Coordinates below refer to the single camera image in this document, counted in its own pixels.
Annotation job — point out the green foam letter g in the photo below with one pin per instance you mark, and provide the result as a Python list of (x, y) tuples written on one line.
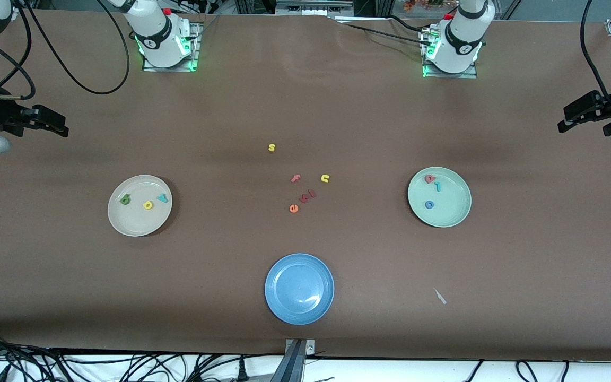
[(123, 201)]

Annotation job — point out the yellow foam letter d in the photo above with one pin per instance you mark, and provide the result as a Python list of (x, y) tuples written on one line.
[(145, 205)]

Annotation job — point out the teal foam letter y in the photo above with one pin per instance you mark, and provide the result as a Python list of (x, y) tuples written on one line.
[(163, 199)]

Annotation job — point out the pink foam letter p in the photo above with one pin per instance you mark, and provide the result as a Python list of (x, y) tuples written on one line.
[(433, 180)]

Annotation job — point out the beige round plate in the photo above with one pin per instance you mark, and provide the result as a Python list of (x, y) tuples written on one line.
[(140, 220)]

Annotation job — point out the pale green round plate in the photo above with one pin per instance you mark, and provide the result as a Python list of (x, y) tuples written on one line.
[(451, 207)]

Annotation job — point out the orange artificial flowers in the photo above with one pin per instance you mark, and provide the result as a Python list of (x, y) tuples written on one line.
[(422, 4)]

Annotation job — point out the small white paper scrap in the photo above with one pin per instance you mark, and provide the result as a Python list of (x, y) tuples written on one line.
[(439, 296)]

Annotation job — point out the brown table cover sheet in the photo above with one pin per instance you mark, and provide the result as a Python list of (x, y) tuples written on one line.
[(305, 95)]

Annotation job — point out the blue round plate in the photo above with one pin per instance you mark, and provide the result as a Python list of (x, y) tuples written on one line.
[(299, 289)]

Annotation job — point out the black power plug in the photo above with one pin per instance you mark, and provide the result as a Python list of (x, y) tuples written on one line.
[(242, 371)]

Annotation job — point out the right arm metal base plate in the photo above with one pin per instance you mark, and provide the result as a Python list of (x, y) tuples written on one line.
[(170, 69)]

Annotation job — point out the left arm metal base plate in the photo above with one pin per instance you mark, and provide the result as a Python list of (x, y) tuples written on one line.
[(448, 76)]

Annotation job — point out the grey metal frame bracket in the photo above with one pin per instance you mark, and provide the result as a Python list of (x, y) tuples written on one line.
[(313, 7)]

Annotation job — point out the aluminium camera mount post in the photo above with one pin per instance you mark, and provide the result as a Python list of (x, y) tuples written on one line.
[(296, 363)]

